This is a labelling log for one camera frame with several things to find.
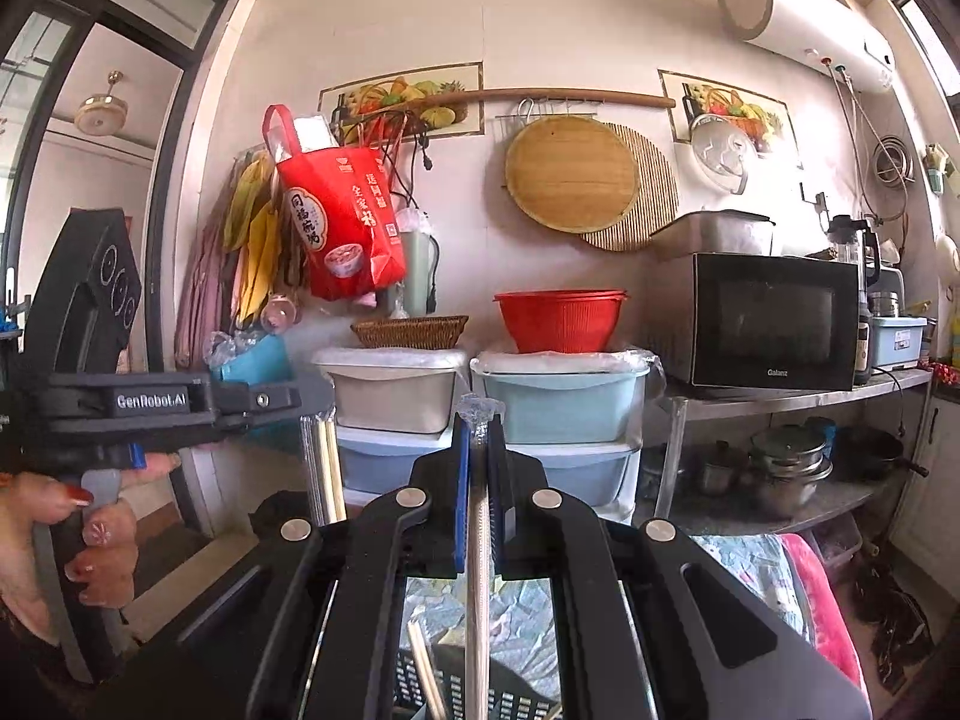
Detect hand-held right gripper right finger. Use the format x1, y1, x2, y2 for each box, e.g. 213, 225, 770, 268
486, 420, 875, 720

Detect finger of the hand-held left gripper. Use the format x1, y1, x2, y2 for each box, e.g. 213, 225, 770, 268
214, 381, 335, 437

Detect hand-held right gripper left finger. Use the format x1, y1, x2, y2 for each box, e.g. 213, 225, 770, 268
90, 411, 473, 720

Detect wooden chopstick pair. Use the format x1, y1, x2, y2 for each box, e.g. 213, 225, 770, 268
407, 619, 448, 720
459, 394, 505, 720
304, 406, 348, 528

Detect green plastic utensil basket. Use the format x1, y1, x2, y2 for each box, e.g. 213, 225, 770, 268
394, 641, 563, 720

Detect person's left hand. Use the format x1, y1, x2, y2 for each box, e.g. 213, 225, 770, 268
0, 454, 181, 646

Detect turquoise plastic bag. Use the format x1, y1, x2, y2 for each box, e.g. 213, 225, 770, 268
210, 334, 295, 385

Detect clear round plastic container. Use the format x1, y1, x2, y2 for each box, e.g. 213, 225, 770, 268
262, 295, 298, 335

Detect blue plastic drawer unit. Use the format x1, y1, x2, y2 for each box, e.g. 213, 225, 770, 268
471, 349, 652, 527

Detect pink hanging bags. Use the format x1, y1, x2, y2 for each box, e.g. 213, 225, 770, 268
174, 202, 248, 370

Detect white plastic drawer unit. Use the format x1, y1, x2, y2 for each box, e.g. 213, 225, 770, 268
311, 345, 470, 512

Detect yellow hanging bags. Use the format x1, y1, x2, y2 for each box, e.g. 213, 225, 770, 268
223, 150, 283, 325

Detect brown wicker basket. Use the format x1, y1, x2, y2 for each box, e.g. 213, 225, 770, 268
350, 315, 470, 350

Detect red plastic colander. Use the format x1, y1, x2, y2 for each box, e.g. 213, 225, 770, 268
493, 289, 629, 356

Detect red shopping bag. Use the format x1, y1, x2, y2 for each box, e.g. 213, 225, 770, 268
262, 103, 410, 302

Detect ceiling lamp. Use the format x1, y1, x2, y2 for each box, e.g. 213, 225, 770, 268
73, 71, 137, 133

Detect pale green bottle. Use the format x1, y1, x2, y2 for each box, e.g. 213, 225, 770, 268
400, 229, 440, 317

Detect small steel lidded pot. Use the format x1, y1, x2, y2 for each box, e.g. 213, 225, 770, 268
694, 441, 748, 497

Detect cartoon cat printed tablecloth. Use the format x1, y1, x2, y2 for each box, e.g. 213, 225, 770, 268
405, 532, 809, 661

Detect stack of steel pots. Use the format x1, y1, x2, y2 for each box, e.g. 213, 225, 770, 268
750, 426, 835, 520

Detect steel kitchen shelf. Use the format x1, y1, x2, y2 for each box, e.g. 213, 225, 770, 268
645, 367, 935, 535

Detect black microwave oven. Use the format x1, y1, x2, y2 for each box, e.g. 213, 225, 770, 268
658, 251, 860, 391

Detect round wooden cutting board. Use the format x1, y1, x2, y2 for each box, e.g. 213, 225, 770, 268
505, 116, 643, 234

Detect round bamboo mat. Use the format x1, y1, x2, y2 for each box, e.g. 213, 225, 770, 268
581, 122, 680, 253

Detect pink fleece blanket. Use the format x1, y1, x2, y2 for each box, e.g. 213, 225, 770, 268
780, 532, 872, 700

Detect black frying pan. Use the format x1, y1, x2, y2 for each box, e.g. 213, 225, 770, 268
835, 427, 931, 482

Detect black shoe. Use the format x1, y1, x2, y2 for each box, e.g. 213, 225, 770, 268
847, 547, 901, 616
874, 589, 935, 692

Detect dark sauce bottle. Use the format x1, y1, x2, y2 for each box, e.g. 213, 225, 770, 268
853, 292, 873, 388

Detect long wooden rolling pin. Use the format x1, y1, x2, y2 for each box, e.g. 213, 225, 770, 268
390, 88, 678, 118

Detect glass pot lid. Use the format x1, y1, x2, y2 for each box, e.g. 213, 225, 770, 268
690, 114, 752, 197

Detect blue plastic dish box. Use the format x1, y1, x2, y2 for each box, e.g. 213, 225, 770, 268
874, 315, 932, 371

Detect black blender jug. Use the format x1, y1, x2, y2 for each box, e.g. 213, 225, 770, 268
828, 215, 883, 295

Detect white cabinet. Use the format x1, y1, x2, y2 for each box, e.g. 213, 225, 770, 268
896, 382, 960, 587

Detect white cylindrical water heater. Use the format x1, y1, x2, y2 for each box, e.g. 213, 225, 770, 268
716, 0, 898, 95

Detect black door frame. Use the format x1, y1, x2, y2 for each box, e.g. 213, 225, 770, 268
0, 0, 254, 541

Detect fruit picture wall tile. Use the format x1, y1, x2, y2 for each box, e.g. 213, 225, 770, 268
319, 62, 485, 140
658, 69, 800, 167

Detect coiled grey hose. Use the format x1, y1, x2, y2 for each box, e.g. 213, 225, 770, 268
870, 135, 917, 189

